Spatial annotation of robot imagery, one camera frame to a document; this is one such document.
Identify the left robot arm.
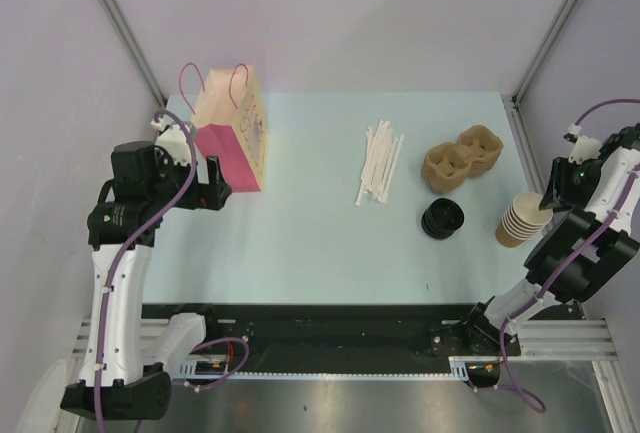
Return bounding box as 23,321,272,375
61,141,232,423

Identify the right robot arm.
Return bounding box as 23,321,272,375
461,126,639,354

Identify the brown paper cup stack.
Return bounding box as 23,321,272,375
495,192,553,248

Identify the pink paper gift bag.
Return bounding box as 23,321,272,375
185,63,268,192

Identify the brown pulp cup carrier stack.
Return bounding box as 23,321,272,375
421,125,504,194

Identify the black cup lid stack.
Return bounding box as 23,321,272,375
421,198,465,240

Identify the white wrapped straws bundle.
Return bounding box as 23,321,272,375
354,120,405,207

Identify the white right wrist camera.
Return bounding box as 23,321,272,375
565,124,602,165

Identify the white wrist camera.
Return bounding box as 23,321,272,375
565,124,602,165
151,119,197,166

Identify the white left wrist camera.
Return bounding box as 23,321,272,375
151,119,197,166

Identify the right aluminium frame post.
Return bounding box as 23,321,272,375
512,0,606,107

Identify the aluminium frame post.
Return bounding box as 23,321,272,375
512,0,606,107
98,0,167,106

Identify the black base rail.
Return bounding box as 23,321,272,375
142,303,521,376

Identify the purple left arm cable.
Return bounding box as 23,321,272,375
94,110,251,433

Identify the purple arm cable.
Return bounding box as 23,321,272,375
497,97,640,412
94,110,251,433

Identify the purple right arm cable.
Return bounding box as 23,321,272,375
497,97,640,412

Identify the left aluminium frame post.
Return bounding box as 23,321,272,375
98,0,167,106

